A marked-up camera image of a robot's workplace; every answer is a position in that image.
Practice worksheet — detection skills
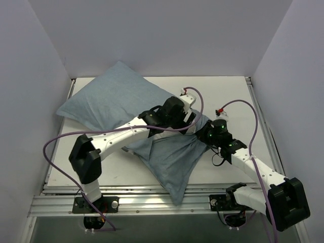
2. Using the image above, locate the pillowcase grey outside blue inside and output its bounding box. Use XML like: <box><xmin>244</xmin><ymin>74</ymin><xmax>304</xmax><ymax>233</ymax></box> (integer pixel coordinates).
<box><xmin>56</xmin><ymin>62</ymin><xmax>209</xmax><ymax>206</ymax></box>

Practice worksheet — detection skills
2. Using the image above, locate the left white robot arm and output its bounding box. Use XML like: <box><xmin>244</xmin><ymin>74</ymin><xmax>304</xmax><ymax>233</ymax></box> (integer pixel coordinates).
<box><xmin>68</xmin><ymin>94</ymin><xmax>197</xmax><ymax>212</ymax></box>

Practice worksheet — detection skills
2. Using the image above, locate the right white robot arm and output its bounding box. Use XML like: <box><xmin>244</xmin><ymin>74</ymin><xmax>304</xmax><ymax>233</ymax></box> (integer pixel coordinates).
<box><xmin>195</xmin><ymin>119</ymin><xmax>310</xmax><ymax>232</ymax></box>

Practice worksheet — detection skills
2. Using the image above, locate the white pillow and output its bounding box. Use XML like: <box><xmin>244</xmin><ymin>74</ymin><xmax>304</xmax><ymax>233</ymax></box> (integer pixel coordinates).
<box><xmin>122</xmin><ymin>147</ymin><xmax>134</xmax><ymax>154</ymax></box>

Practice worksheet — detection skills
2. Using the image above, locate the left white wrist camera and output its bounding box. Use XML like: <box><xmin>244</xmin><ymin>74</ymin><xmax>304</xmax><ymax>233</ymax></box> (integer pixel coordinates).
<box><xmin>178</xmin><ymin>88</ymin><xmax>196</xmax><ymax>113</ymax></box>

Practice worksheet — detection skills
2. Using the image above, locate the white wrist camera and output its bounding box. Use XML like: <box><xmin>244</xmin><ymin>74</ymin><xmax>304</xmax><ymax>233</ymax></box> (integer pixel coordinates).
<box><xmin>215</xmin><ymin>108</ymin><xmax>229</xmax><ymax>122</ymax></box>
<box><xmin>178</xmin><ymin>88</ymin><xmax>196</xmax><ymax>113</ymax></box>

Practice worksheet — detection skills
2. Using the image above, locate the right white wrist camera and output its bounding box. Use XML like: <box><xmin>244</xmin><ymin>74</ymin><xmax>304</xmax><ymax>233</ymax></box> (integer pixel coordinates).
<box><xmin>215</xmin><ymin>108</ymin><xmax>229</xmax><ymax>122</ymax></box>

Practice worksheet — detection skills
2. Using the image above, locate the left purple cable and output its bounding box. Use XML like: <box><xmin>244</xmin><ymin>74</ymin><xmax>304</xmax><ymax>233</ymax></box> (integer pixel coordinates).
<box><xmin>43</xmin><ymin>87</ymin><xmax>205</xmax><ymax>232</ymax></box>

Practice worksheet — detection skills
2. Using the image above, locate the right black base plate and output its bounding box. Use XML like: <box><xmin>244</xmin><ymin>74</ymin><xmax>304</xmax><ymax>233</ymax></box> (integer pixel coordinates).
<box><xmin>209</xmin><ymin>194</ymin><xmax>253</xmax><ymax>212</ymax></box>

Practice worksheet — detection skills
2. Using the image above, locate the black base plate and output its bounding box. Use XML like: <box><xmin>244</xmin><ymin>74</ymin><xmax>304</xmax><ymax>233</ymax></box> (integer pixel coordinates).
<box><xmin>72</xmin><ymin>196</ymin><xmax>119</xmax><ymax>214</ymax></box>
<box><xmin>209</xmin><ymin>194</ymin><xmax>253</xmax><ymax>212</ymax></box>

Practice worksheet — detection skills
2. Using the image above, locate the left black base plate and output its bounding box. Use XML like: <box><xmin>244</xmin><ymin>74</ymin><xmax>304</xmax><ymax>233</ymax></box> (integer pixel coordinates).
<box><xmin>72</xmin><ymin>196</ymin><xmax>119</xmax><ymax>214</ymax></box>

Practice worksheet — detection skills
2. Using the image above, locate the aluminium rail frame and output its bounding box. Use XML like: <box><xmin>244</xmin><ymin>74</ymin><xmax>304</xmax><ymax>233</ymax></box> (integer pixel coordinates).
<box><xmin>25</xmin><ymin>76</ymin><xmax>304</xmax><ymax>243</ymax></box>

